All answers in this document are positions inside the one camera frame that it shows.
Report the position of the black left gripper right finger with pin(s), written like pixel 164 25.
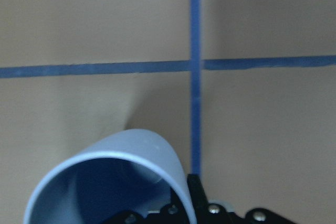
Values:
pixel 210 212

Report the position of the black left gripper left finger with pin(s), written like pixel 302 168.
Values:
pixel 157 212

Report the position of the blue cup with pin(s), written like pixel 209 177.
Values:
pixel 134 170

